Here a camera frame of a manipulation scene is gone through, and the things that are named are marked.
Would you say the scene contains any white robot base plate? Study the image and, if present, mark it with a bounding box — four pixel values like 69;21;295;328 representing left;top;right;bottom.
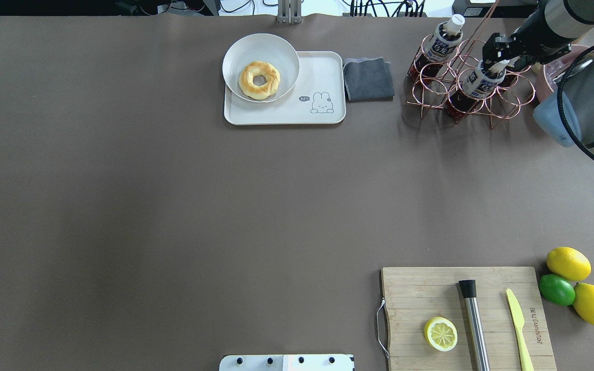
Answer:
219;353;355;370

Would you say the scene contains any copper wire bottle rack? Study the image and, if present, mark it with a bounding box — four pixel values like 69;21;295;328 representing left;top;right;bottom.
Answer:
406;33;536;129

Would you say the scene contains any bamboo cutting board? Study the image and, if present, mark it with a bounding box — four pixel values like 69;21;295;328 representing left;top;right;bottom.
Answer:
381;267;557;370

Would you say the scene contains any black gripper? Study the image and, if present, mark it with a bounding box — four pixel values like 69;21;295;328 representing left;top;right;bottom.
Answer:
482;32;525;66

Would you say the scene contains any oolong tea bottle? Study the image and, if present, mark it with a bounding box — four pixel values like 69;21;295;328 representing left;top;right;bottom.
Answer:
446;60;510;122

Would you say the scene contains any pink bowl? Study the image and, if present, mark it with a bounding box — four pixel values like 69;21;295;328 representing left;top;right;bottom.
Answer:
534;44;588;103

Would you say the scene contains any yellow plastic knife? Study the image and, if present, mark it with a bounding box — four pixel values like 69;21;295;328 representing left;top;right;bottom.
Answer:
505;288;535;371

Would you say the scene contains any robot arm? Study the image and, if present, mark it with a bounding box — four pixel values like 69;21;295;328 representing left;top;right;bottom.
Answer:
482;1;594;162

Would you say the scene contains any yellow lemon upper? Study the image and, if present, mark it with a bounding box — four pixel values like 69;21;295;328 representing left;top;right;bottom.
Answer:
546;246;592;281

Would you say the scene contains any grey folded cloth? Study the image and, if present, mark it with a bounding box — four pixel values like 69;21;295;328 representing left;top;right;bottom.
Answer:
343;57;394;103

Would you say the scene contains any tea bottle far in rack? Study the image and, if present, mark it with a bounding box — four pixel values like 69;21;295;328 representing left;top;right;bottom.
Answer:
409;14;465;85

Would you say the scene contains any half lemon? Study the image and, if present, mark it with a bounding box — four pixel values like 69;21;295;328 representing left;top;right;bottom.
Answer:
424;316;458;352

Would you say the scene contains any white round plate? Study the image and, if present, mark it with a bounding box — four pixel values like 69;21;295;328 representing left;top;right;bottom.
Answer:
222;33;300;103

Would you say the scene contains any green lime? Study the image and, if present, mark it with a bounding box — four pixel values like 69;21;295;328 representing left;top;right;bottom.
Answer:
538;274;576;306

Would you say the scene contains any steel muddler black tip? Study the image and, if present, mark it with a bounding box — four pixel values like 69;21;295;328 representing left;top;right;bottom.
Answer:
458;279;491;370

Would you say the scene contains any beige bunny tray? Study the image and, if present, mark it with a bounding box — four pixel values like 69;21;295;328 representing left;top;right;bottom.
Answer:
223;51;347;125

